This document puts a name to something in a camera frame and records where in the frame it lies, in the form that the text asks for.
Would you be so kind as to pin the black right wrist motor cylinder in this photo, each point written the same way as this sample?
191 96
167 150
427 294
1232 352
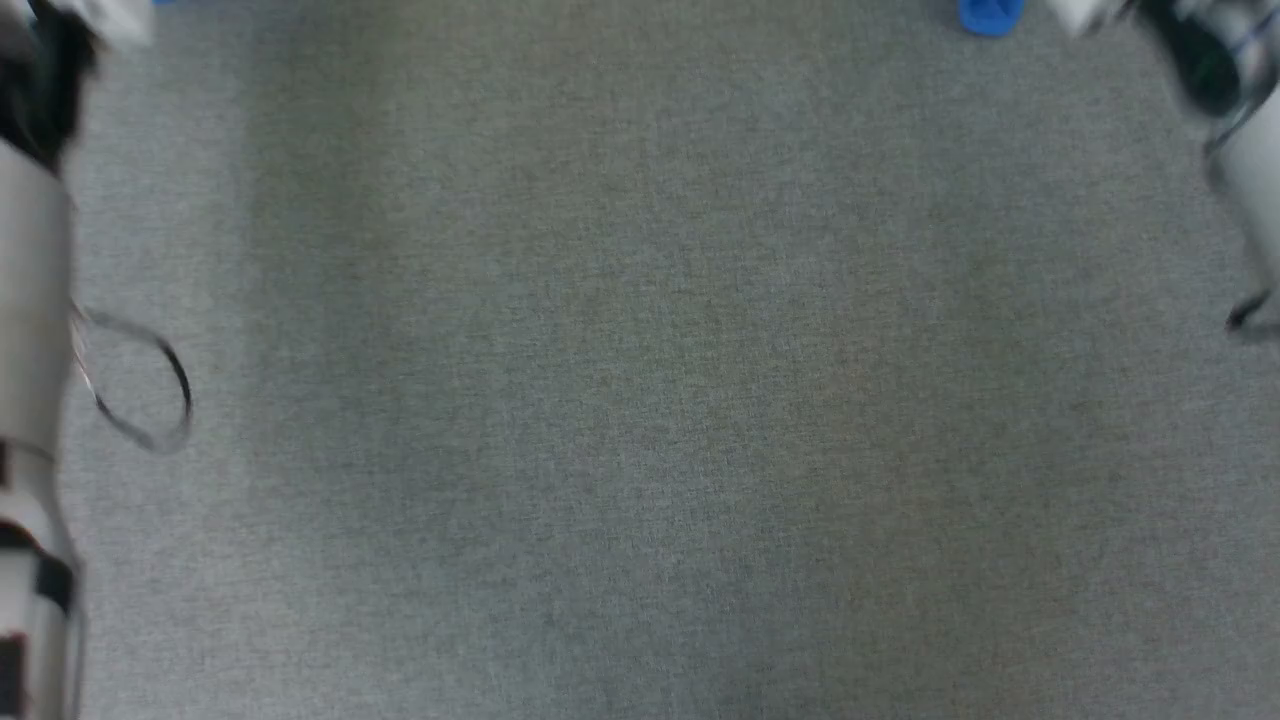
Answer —
1195 55

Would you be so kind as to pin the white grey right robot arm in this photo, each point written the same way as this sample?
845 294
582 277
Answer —
1255 170

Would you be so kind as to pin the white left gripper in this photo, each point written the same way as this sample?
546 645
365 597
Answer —
105 18

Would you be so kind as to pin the black wrist motor cylinder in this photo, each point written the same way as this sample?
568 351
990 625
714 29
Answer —
1195 55
40 90

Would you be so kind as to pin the black left wrist motor cylinder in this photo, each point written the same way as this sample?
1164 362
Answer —
40 90

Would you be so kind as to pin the white and blue garment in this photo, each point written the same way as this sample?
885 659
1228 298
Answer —
990 15

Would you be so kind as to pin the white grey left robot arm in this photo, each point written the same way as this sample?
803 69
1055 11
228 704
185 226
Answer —
30 450

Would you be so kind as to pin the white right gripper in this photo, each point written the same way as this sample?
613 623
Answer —
1085 12

